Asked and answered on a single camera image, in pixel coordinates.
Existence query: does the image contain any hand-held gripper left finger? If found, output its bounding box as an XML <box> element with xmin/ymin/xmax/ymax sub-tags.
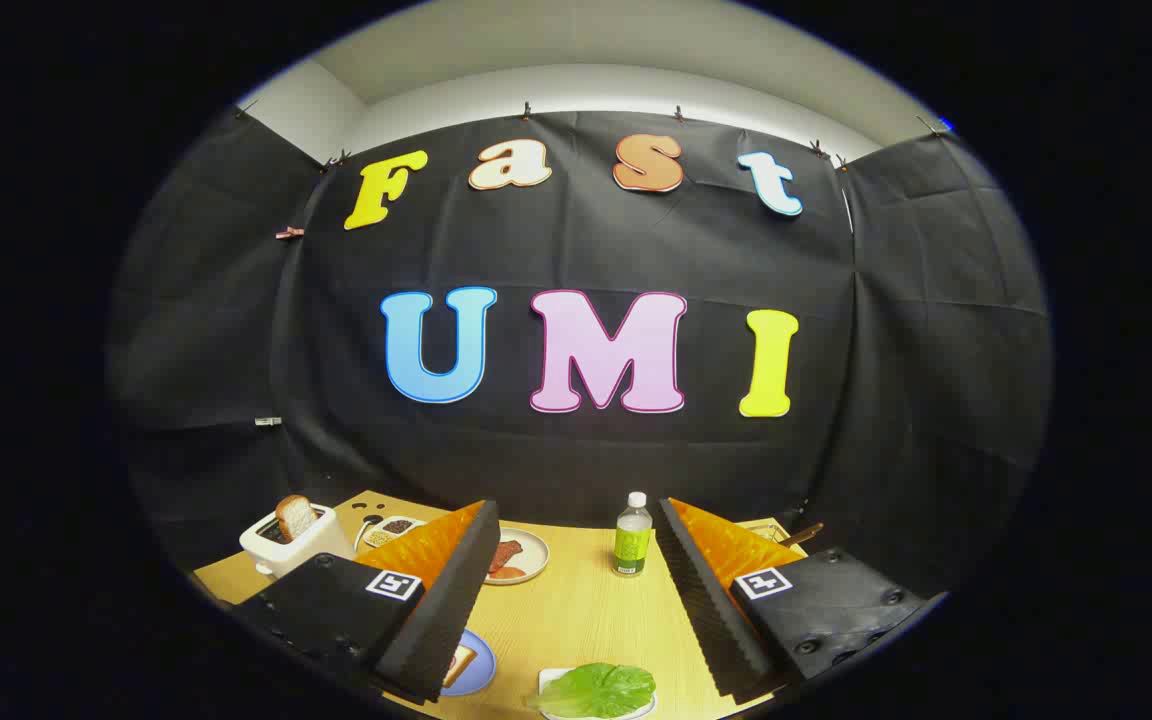
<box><xmin>236</xmin><ymin>500</ymin><xmax>502</xmax><ymax>706</ymax></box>

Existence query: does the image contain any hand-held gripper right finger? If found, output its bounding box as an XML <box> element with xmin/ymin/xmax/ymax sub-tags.
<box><xmin>656</xmin><ymin>497</ymin><xmax>947</xmax><ymax>701</ymax></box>

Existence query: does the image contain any green lettuce leaf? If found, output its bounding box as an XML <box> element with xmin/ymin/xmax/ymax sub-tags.
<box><xmin>528</xmin><ymin>662</ymin><xmax>657</xmax><ymax>719</ymax></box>

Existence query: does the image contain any white bread slice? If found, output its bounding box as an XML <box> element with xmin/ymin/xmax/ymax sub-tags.
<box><xmin>275</xmin><ymin>495</ymin><xmax>318</xmax><ymax>543</ymax></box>

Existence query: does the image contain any blue plate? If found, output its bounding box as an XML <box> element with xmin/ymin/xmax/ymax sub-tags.
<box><xmin>441</xmin><ymin>628</ymin><xmax>497</xmax><ymax>698</ymax></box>

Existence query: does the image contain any white divided seed dish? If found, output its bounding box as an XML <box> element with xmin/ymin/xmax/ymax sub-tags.
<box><xmin>356</xmin><ymin>515</ymin><xmax>427</xmax><ymax>551</ymax></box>

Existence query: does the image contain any small clear ribbed dish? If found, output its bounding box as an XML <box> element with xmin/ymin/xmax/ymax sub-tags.
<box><xmin>741</xmin><ymin>520</ymin><xmax>825</xmax><ymax>549</ymax></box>

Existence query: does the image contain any green label plastic bottle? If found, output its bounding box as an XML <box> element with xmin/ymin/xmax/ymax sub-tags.
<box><xmin>613</xmin><ymin>491</ymin><xmax>654</xmax><ymax>578</ymax></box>

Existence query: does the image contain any round white plate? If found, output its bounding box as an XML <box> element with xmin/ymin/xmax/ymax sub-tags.
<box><xmin>484</xmin><ymin>527</ymin><xmax>550</xmax><ymax>586</ymax></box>

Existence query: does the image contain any rounded square white plate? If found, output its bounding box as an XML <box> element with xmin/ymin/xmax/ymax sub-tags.
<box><xmin>538</xmin><ymin>668</ymin><xmax>657</xmax><ymax>720</ymax></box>

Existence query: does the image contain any white toaster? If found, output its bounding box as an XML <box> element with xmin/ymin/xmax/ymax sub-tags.
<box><xmin>239</xmin><ymin>505</ymin><xmax>357</xmax><ymax>579</ymax></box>

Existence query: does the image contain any black backdrop cloth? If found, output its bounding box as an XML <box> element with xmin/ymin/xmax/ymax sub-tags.
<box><xmin>106</xmin><ymin>105</ymin><xmax>1052</xmax><ymax>601</ymax></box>

